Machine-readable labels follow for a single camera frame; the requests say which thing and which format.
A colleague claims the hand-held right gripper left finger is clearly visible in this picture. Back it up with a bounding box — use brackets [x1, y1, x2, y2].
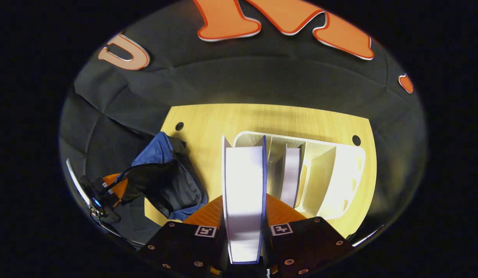
[139, 195, 229, 278]

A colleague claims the blue cover book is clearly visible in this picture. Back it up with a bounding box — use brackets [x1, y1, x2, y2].
[222, 135, 268, 265]

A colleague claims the black backdrop cloth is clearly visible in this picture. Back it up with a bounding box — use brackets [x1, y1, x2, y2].
[59, 0, 429, 247]

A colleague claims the blue schoolbag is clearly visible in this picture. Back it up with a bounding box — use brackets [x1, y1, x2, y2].
[107, 131, 208, 221]

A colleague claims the white cover book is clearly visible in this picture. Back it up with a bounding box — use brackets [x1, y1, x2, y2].
[276, 144, 306, 209]

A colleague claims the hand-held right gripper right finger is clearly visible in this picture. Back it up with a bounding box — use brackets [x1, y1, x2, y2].
[261, 193, 354, 278]

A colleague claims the white bookshelf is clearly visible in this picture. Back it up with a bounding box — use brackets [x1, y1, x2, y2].
[233, 131, 367, 220]

